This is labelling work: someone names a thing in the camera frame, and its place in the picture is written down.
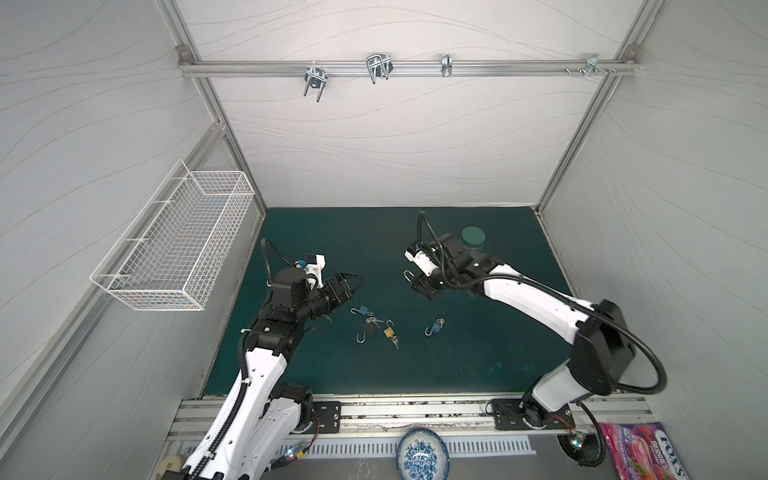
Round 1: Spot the white tape roll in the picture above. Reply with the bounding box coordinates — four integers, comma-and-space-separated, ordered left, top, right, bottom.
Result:
153, 454, 186, 480

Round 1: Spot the white wire basket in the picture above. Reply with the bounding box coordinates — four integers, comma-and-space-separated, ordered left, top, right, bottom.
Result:
90, 160, 254, 312

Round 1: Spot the metal U-bolt clamp left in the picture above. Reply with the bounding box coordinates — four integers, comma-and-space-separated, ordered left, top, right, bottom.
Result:
303, 65, 328, 102

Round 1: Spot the blue white patterned plate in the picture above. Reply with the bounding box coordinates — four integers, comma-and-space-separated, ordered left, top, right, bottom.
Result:
395, 428, 450, 480

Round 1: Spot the metal hook clamp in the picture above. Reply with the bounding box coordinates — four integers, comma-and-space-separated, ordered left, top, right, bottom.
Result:
441, 53, 453, 78

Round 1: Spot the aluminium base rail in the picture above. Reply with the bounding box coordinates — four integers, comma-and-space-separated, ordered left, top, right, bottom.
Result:
166, 392, 656, 441

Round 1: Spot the brass padlock with keys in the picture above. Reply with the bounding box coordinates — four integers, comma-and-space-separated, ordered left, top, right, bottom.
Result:
384, 320, 399, 349

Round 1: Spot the metal bracket clamp right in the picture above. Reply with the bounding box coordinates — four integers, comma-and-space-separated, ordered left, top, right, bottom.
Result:
563, 54, 618, 78

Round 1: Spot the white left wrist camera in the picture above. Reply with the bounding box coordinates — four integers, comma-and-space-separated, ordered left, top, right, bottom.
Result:
295, 254, 326, 289

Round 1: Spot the pink Fox's candy bag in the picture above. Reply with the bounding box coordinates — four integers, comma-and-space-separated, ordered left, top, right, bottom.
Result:
600, 422, 690, 480

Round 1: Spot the aluminium top crossbar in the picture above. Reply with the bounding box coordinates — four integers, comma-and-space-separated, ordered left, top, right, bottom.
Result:
176, 45, 640, 79

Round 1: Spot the metal U-bolt clamp middle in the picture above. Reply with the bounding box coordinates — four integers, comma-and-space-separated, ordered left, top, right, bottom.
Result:
365, 53, 393, 84

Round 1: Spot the clear jar green lid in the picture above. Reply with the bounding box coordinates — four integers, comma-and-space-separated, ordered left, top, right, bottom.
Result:
460, 226, 487, 251

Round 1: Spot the metal u-bolt clamp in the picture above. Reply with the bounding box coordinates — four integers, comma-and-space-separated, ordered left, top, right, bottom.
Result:
303, 65, 328, 102
365, 53, 393, 84

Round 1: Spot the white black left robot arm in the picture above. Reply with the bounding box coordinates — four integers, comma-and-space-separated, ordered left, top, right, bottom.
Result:
162, 264, 364, 479

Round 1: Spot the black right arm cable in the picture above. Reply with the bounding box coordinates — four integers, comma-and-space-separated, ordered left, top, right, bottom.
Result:
416, 211, 668, 395

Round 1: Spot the small blue padlock left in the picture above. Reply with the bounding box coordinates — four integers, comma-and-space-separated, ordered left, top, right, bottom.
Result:
350, 306, 375, 317

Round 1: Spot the white slotted cable duct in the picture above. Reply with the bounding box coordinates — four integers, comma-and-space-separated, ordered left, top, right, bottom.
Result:
179, 435, 537, 460

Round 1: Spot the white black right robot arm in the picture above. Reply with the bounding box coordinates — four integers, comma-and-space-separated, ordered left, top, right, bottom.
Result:
404, 234, 636, 430

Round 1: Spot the blue padlock with keys right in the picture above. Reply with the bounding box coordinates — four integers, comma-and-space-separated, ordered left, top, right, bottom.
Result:
424, 318, 445, 337

